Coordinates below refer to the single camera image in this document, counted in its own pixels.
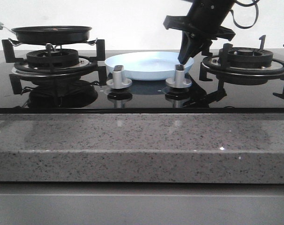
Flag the silver stove knob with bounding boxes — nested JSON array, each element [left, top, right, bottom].
[[165, 64, 192, 89], [106, 65, 132, 89]]

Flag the light blue plate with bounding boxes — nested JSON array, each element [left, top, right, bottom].
[[105, 51, 194, 81]]

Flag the black cable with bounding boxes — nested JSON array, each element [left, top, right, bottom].
[[230, 0, 261, 30]]

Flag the wire pan support ring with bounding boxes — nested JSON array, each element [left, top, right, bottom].
[[8, 37, 98, 53]]

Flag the black gas burner with grate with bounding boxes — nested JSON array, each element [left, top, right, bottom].
[[199, 35, 284, 99], [2, 38, 106, 94]]

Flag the black frying pan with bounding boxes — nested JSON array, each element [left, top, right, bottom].
[[9, 25, 92, 45]]

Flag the grey cabinet front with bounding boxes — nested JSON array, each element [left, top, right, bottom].
[[0, 183, 284, 225]]

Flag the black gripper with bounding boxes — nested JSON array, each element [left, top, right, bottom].
[[163, 0, 235, 64]]

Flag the black glass cooktop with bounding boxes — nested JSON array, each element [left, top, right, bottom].
[[0, 51, 284, 114]]

